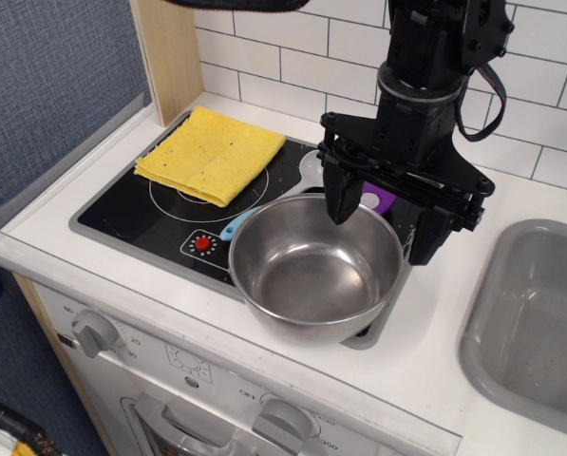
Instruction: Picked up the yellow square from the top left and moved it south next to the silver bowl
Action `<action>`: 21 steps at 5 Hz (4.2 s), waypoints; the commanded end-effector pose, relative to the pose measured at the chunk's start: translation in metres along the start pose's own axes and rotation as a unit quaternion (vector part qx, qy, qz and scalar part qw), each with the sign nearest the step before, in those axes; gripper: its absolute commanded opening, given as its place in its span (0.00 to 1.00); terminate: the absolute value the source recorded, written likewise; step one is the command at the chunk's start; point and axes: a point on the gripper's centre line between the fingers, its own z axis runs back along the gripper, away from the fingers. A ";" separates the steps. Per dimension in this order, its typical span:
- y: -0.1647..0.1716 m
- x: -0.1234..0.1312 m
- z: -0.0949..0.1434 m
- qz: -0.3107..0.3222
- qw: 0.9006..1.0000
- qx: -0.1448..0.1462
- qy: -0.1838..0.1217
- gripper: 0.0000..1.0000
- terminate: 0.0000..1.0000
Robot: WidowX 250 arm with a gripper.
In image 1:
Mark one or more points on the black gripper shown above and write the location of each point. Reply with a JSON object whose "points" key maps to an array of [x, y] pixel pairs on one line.
{"points": [[408, 150]]}

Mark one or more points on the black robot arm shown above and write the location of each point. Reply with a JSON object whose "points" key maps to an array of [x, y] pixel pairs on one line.
{"points": [[439, 45]]}

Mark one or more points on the purple toy block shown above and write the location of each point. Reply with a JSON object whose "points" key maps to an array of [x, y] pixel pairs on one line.
{"points": [[376, 198]]}

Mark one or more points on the white plastic spoon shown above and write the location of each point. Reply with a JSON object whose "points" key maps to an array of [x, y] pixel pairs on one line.
{"points": [[311, 171]]}

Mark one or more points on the silver metal pot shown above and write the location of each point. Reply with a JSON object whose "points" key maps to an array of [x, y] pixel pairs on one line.
{"points": [[308, 280]]}

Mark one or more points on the light blue plastic utensil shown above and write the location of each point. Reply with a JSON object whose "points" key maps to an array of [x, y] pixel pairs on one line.
{"points": [[228, 232]]}

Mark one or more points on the yellow folded cloth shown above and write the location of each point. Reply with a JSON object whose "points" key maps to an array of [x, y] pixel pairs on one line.
{"points": [[210, 156]]}

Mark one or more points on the grey plastic sink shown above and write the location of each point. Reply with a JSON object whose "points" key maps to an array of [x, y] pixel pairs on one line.
{"points": [[514, 347]]}

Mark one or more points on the red stove button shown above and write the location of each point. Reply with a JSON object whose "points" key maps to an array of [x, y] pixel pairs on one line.
{"points": [[202, 244]]}

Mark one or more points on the grey right oven knob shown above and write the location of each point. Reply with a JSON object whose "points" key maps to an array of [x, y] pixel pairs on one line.
{"points": [[284, 425]]}

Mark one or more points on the grey oven knob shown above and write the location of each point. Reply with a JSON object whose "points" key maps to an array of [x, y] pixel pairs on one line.
{"points": [[284, 425], [94, 333]]}

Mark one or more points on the black toy stovetop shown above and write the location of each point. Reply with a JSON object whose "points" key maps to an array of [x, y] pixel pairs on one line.
{"points": [[159, 225]]}

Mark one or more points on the grey left oven knob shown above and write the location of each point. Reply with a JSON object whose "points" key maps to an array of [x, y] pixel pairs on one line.
{"points": [[94, 333]]}

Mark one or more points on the wooden upright post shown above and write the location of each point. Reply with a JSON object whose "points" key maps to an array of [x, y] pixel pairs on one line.
{"points": [[169, 47]]}

